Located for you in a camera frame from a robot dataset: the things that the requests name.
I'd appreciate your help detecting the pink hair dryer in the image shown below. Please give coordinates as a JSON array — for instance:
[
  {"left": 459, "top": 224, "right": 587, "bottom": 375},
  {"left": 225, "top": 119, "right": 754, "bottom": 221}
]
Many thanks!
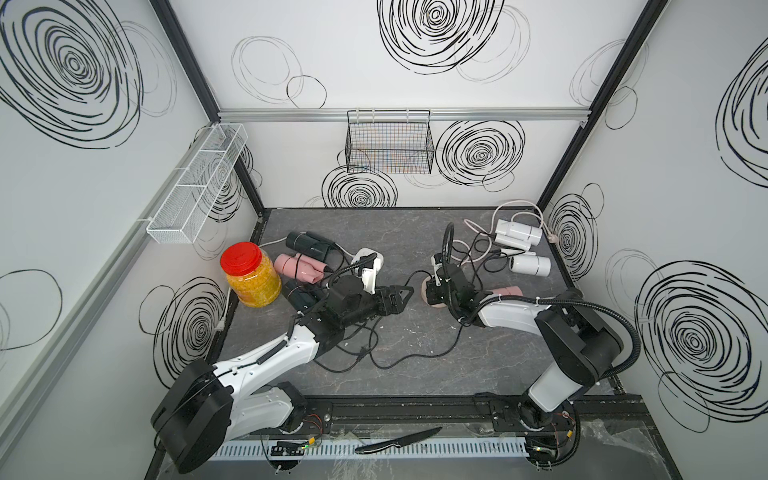
[
  {"left": 274, "top": 254, "right": 330, "bottom": 284},
  {"left": 490, "top": 286, "right": 523, "bottom": 296}
]

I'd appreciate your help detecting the white vent strip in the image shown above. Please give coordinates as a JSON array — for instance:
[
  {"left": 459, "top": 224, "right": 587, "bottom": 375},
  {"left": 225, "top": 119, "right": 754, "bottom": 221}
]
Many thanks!
[{"left": 209, "top": 436, "right": 529, "bottom": 462}]

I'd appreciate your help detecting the beige power strip cord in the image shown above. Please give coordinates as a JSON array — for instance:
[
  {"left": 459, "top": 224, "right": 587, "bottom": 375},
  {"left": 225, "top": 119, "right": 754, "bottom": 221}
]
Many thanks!
[{"left": 452, "top": 198, "right": 559, "bottom": 265}]

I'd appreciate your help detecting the white wire shelf basket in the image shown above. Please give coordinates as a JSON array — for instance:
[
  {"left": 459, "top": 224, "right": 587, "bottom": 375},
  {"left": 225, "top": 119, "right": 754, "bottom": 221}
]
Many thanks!
[{"left": 146, "top": 123, "right": 248, "bottom": 244}]

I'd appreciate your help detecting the white hair dryer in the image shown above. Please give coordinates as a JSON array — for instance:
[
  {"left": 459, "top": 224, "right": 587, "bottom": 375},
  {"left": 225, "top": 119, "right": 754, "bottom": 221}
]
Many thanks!
[
  {"left": 510, "top": 253, "right": 552, "bottom": 277},
  {"left": 494, "top": 220, "right": 543, "bottom": 251}
]

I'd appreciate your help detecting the white hair dryer back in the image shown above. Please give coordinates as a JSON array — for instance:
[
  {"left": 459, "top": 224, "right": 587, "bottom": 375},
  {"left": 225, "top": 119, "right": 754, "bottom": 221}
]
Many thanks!
[{"left": 494, "top": 220, "right": 543, "bottom": 251}]

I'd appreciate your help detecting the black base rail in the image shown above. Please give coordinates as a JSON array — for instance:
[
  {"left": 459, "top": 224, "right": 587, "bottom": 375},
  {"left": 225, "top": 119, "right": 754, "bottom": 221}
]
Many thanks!
[{"left": 305, "top": 393, "right": 650, "bottom": 435}]

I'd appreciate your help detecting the round beige power strip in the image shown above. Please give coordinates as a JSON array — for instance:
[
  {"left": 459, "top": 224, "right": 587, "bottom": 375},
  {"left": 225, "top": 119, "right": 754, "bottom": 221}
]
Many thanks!
[{"left": 420, "top": 278, "right": 446, "bottom": 309}]

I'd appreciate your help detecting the black power cord with plug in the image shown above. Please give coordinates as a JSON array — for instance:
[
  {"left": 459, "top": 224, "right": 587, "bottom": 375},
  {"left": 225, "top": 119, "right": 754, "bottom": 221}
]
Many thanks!
[{"left": 455, "top": 230, "right": 511, "bottom": 289}]

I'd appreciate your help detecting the black wire basket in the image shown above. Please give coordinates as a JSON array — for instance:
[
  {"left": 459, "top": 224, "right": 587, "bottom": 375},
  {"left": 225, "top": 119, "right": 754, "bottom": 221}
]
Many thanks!
[{"left": 344, "top": 109, "right": 436, "bottom": 175}]

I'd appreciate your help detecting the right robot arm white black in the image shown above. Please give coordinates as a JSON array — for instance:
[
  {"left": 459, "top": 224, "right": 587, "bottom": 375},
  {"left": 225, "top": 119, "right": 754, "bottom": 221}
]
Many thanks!
[{"left": 427, "top": 254, "right": 641, "bottom": 431}]

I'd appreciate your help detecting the jar with red lid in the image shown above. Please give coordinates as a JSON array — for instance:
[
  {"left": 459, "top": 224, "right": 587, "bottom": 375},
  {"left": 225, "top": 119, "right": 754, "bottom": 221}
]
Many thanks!
[{"left": 219, "top": 242, "right": 282, "bottom": 308}]

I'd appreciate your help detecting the dark green hair dryer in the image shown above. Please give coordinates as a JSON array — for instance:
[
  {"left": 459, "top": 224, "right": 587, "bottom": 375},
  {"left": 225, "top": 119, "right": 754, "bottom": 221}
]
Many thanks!
[{"left": 285, "top": 231, "right": 344, "bottom": 261}]

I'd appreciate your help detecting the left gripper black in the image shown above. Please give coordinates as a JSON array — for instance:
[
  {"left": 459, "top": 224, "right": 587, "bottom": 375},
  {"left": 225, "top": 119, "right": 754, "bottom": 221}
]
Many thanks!
[{"left": 341, "top": 286, "right": 414, "bottom": 331}]

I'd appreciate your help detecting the white hair dryer middle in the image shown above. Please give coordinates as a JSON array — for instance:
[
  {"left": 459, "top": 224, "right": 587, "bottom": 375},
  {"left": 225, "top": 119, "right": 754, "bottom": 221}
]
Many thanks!
[{"left": 510, "top": 253, "right": 552, "bottom": 277}]

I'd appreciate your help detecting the white square power strip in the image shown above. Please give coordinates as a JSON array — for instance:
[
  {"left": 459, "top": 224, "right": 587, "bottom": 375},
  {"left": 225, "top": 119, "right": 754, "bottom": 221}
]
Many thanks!
[{"left": 351, "top": 248, "right": 384, "bottom": 271}]

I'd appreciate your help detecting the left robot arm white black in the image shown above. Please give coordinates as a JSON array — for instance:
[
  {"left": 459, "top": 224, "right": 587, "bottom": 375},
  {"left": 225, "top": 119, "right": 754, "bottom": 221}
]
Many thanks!
[{"left": 151, "top": 275, "right": 414, "bottom": 474}]

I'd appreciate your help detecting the black kitchen knife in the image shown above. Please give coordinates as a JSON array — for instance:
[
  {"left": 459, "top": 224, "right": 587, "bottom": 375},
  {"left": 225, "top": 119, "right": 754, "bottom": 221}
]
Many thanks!
[{"left": 354, "top": 427, "right": 442, "bottom": 455}]

